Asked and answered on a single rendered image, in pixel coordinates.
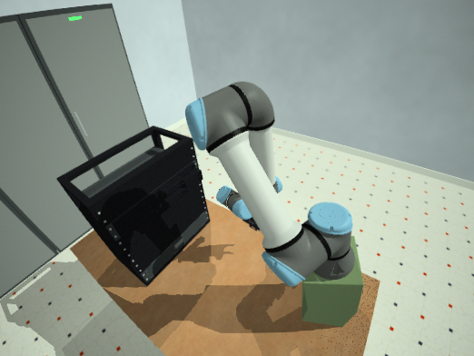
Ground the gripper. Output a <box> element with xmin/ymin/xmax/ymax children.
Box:
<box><xmin>243</xmin><ymin>218</ymin><xmax>260</xmax><ymax>231</ymax></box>

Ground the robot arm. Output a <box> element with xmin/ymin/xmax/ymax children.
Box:
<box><xmin>185</xmin><ymin>82</ymin><xmax>355</xmax><ymax>287</ymax></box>

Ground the black server rack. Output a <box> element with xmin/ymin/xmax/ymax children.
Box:
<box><xmin>58</xmin><ymin>126</ymin><xmax>211</xmax><ymax>286</ymax></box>

